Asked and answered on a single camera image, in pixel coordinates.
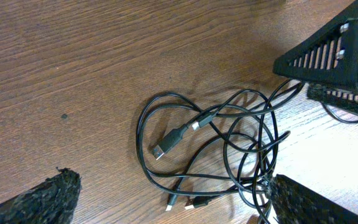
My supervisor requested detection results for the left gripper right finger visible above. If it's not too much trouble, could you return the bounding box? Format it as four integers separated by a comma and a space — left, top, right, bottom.
267, 174, 358, 224

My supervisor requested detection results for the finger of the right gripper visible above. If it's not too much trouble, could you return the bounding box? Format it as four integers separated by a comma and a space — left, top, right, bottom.
273, 0, 358, 92
307, 84, 358, 122

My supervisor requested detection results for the black usb cable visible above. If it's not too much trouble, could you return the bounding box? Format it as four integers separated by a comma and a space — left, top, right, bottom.
135, 79, 358, 224

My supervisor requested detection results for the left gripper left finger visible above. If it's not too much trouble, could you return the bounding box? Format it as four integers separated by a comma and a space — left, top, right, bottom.
0, 168, 81, 224

